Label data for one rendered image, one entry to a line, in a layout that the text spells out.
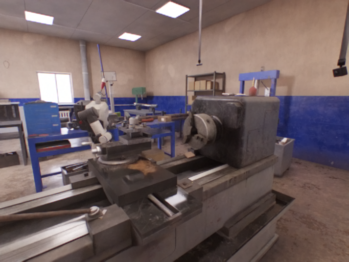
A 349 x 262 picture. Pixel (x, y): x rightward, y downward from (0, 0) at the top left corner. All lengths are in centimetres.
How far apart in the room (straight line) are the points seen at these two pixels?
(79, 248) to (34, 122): 220
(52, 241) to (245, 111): 118
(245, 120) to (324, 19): 364
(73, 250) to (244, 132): 109
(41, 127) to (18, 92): 518
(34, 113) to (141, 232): 233
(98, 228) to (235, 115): 95
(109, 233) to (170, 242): 38
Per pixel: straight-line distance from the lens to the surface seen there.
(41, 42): 814
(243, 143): 130
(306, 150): 464
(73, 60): 814
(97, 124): 185
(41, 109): 281
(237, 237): 146
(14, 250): 89
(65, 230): 88
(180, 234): 110
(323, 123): 448
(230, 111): 123
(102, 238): 78
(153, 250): 102
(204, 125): 118
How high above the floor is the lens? 134
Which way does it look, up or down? 11 degrees down
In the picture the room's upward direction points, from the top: straight up
